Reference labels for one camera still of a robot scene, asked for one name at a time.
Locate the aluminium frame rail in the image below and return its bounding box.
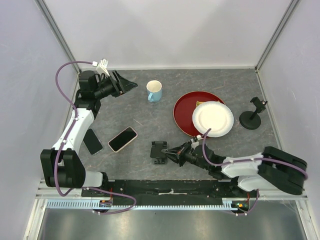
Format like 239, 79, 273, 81
35, 179, 82, 199

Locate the blue mug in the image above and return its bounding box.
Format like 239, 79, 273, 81
146, 80, 162, 103

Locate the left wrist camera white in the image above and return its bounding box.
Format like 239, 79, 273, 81
91, 58, 110, 77

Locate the grey slotted cable duct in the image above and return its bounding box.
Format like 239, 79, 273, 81
46, 199, 245, 211

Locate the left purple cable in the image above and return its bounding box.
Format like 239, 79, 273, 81
51, 60, 137, 215

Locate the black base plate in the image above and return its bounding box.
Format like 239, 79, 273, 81
81, 178, 260, 207

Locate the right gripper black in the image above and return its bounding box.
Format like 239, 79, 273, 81
161, 140, 209, 170

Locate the black round-base phone holder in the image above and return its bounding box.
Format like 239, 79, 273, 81
239, 96, 268, 130

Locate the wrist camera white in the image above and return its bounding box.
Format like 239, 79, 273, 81
190, 135, 203, 149
91, 58, 110, 77

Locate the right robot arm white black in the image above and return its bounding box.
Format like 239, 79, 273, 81
162, 141, 308, 197

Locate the white paper plate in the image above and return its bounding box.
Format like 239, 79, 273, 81
192, 101, 234, 138

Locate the red round tray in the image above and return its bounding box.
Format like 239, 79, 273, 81
173, 91, 225, 137

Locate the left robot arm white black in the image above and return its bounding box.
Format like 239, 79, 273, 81
40, 70, 138, 197

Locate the yellow item on tray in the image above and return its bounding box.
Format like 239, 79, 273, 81
196, 101, 204, 107

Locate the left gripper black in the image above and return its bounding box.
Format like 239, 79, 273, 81
93, 70, 138, 100

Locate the dark phone with grey case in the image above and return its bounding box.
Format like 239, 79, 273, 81
83, 128, 103, 155

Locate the phone with beige case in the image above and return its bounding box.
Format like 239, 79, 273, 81
108, 126, 138, 153

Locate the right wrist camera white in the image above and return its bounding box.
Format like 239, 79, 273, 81
190, 135, 203, 149

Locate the black folding phone stand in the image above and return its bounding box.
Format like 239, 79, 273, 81
150, 141, 168, 165

